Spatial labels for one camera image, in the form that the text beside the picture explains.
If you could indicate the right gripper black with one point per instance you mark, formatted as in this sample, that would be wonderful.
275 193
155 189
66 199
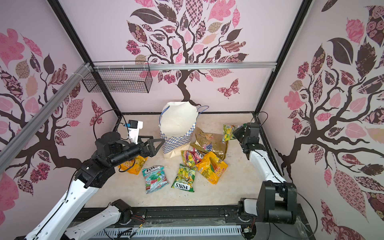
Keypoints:
238 131

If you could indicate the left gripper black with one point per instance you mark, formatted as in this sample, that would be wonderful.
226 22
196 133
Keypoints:
151 151

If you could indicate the green snack packet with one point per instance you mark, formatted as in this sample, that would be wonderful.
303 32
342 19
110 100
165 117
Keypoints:
228 132

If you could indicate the yellow candy bag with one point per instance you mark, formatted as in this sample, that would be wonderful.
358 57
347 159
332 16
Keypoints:
134 166

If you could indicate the teal red candy bag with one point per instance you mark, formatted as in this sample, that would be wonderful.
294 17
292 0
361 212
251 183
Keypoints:
155 178

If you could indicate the blue checkered paper bag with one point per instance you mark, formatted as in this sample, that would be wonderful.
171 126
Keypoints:
177 123

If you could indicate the gold snack bag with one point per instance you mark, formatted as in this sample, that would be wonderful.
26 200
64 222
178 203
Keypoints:
209 142

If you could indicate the orange pink Fox's fruits bag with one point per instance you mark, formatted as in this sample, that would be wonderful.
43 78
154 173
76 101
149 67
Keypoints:
192 158

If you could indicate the yellow orange snack bag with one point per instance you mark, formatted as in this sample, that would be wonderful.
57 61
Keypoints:
211 167

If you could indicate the green Fox's candy bag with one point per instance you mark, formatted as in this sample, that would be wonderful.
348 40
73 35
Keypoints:
185 179

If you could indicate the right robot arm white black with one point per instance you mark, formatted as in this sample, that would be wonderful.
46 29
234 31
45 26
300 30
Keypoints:
277 200

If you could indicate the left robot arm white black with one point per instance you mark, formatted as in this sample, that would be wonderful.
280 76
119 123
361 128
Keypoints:
111 152

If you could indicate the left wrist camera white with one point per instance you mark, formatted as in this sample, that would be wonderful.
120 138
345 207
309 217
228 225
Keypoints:
134 128

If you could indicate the black wire basket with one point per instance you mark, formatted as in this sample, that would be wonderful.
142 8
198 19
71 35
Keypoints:
119 77

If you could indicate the back aluminium rail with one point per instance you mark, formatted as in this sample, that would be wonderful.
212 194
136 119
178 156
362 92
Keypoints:
186 66

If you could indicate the aluminium rail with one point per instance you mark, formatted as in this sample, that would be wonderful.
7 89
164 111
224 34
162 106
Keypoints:
186 66
11 150

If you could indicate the white slotted cable duct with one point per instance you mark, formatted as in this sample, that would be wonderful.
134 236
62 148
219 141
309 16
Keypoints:
171 233

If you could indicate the left aluminium rail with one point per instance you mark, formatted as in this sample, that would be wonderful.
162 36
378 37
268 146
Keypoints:
11 150

